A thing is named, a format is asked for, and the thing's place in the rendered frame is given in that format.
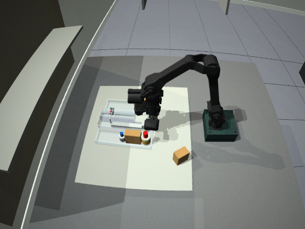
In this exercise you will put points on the white jar with blue lid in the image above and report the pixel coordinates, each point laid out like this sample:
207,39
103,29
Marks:
121,137

